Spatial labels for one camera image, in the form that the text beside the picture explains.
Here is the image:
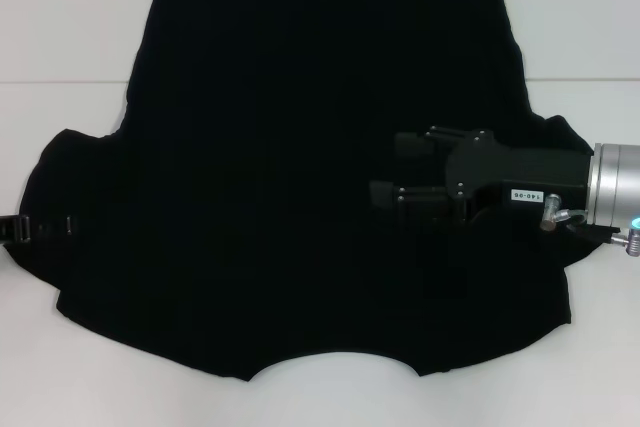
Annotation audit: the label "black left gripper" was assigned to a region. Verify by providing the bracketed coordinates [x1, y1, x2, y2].
[0, 214, 77, 244]

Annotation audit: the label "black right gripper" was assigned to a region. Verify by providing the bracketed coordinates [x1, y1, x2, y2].
[368, 125, 596, 224]

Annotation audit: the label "black T-shirt with FREE print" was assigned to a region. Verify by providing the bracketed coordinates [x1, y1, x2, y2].
[10, 0, 604, 384]

